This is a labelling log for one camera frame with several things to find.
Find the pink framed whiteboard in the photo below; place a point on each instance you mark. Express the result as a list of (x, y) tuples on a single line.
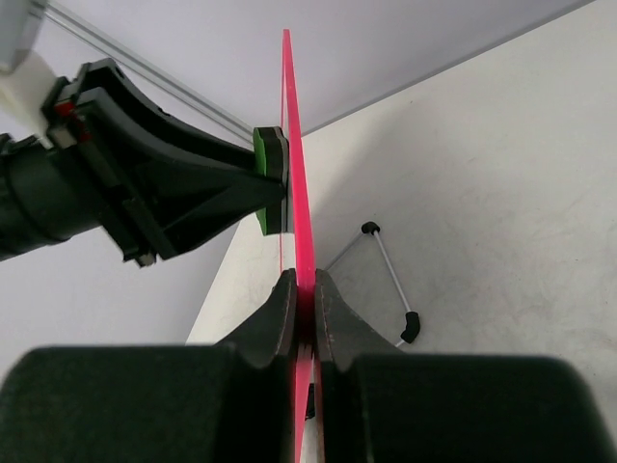
[(305, 267)]

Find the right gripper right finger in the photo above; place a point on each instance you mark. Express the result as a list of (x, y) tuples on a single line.
[(341, 334)]

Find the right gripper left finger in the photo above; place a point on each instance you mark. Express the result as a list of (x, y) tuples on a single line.
[(268, 333)]

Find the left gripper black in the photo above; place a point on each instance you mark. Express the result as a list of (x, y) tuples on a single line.
[(162, 212)]

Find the whiteboard wire stand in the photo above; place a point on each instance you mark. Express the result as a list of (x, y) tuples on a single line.
[(412, 318)]

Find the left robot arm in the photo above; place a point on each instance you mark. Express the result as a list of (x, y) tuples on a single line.
[(27, 181)]

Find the green whiteboard eraser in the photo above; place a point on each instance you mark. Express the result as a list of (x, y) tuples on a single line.
[(271, 150)]

